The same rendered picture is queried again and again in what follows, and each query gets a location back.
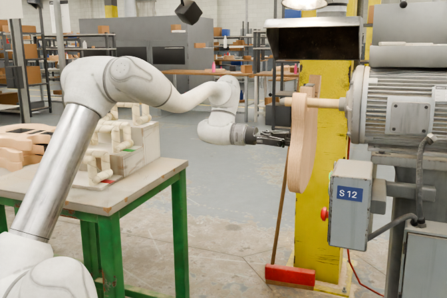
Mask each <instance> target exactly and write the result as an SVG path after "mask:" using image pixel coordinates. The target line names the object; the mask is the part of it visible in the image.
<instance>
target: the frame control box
mask: <svg viewBox="0 0 447 298"><path fill-rule="evenodd" d="M372 182H373V162H366V161H358V160H345V159H339V160H338V162H336V164H335V167H334V169H333V172H332V174H331V179H330V182H329V217H328V230H327V242H328V244H329V245H330V246H333V247H340V248H344V249H351V250H356V251H363V252H365V251H366V250H367V242H368V241H370V240H372V239H374V238H375V237H377V236H379V235H380V234H382V233H384V232H385V231H387V230H389V229H390V228H392V227H394V226H396V225H397V224H399V223H401V222H403V221H405V220H408V219H412V220H411V221H410V223H411V226H412V227H415V228H419V226H418V222H417V219H418V218H417V216H416V215H414V214H412V213H409V214H404V215H403V216H400V217H398V218H396V219H395V220H392V221H391V222H389V223H387V224H386V225H384V226H382V227H381V228H379V229H377V230H376V231H374V232H372V233H371V234H369V235H368V233H369V217H370V208H371V191H372Z"/></svg>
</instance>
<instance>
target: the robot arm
mask: <svg viewBox="0 0 447 298"><path fill-rule="evenodd" d="M61 86H62V88H63V91H64V92H65V96H64V102H65V106H66V107H65V109H64V111H63V114H62V116H61V118H60V120H59V123H58V124H57V127H56V129H55V131H54V133H53V136H52V138H51V140H50V142H49V145H48V146H47V149H46V151H45V153H44V155H43V157H42V160H41V162H40V164H39V167H38V168H37V171H36V172H35V175H34V177H33V179H32V181H31V184H30V186H29V188H28V190H27V193H26V194H25V197H24V199H23V201H22V203H21V206H20V208H19V210H18V212H17V215H16V216H15V219H14V221H13V223H12V225H11V227H10V230H9V232H6V231H4V232H3V233H1V234H0V298H98V296H97V292H96V287H95V284H94V281H93V279H92V277H91V275H90V273H89V272H88V270H87V268H86V267H85V266H84V265H83V264H82V263H81V262H80V261H78V260H76V259H73V258H70V257H63V256H62V257H53V255H54V254H53V250H52V247H51V245H50V244H48V242H49V239H50V237H51V234H52V232H53V230H54V228H55V225H56V222H57V220H58V218H59V215H60V213H61V210H62V208H63V206H64V204H65V201H66V198H67V196H68V194H69V191H70V189H71V186H72V184H73V182H74V180H75V177H76V174H77V172H78V169H79V167H80V165H81V162H82V159H83V158H84V155H85V153H86V150H87V148H88V145H89V144H90V141H91V138H92V136H93V134H94V131H95V129H96V126H97V124H98V121H99V120H100V119H102V118H103V117H105V116H106V115H107V114H108V112H109V111H110V110H111V109H112V108H113V107H114V105H115V104H116V103H117V102H129V103H140V102H141V103H142V104H146V105H148V106H151V107H153V108H159V109H162V110H167V111H169V112H174V113H183V112H187V111H189V110H191V109H193V108H194V107H196V106H197V105H199V104H200V103H201V102H203V101H204V100H205V99H207V98H209V101H210V104H211V106H212V112H211V114H210V117H209V118H208V119H205V120H203V121H201V122H200V123H199V124H198V128H197V133H198V137H199V139H201V140H203V141H204V142H207V143H210V144H215V145H221V146H226V145H238V146H245V145H246V144H247V145H256V144H264V145H269V146H278V147H282V148H284V147H285V146H290V143H291V131H288V132H286V131H275V130H266V131H262V132H260V131H259V130H258V127H256V126H248V125H247V124H240V123H235V114H236V112H237V108H238V104H239V96H240V87H239V82H238V80H237V79H236V78H235V77H234V76H231V75H224V76H221V77H220V78H219V79H218V81H217V82H214V81H210V82H205V83H204V84H201V85H200V86H197V87H196V88H193V89H192V90H190V91H188V92H186V93H184V94H180V93H179V92H178V91H177V90H176V89H175V88H174V86H173V85H172V83H171V82H170V81H169V80H168V79H167V78H166V77H165V76H164V75H163V74H162V73H161V72H160V71H159V70H158V69H156V68H155V67H153V66H152V65H151V64H149V63H147V62H146V61H144V60H142V59H139V58H137V57H131V56H123V57H110V56H93V57H83V58H80V59H77V60H75V61H73V62H71V63H69V64H68V65H67V66H66V67H65V68H64V69H63V71H62V73H61Z"/></svg>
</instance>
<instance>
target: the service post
mask: <svg viewBox="0 0 447 298"><path fill-rule="evenodd" d="M19 18H23V10H22V3H21V0H0V19H9V26H10V32H11V43H12V49H13V59H14V66H7V67H5V74H6V80H7V88H15V89H17V92H18V98H19V108H20V114H21V124H30V123H31V120H30V114H29V103H28V96H27V85H26V80H25V68H24V62H23V52H22V45H21V34H20V28H19Z"/></svg>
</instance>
